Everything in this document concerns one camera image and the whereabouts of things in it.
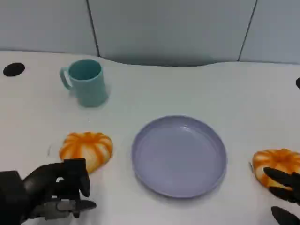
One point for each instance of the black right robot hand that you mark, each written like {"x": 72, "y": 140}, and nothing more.
{"x": 284, "y": 179}

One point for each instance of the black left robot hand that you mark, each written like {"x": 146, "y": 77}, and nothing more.
{"x": 47, "y": 180}

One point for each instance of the orange and white toy bread roll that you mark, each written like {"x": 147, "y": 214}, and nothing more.
{"x": 86, "y": 147}
{"x": 276, "y": 159}

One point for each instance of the pale green mug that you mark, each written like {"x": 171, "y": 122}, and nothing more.
{"x": 90, "y": 86}

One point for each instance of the lilac plate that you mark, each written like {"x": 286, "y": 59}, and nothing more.
{"x": 179, "y": 157}

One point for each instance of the grey partition panel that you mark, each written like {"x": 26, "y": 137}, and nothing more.
{"x": 171, "y": 28}
{"x": 44, "y": 23}
{"x": 274, "y": 30}

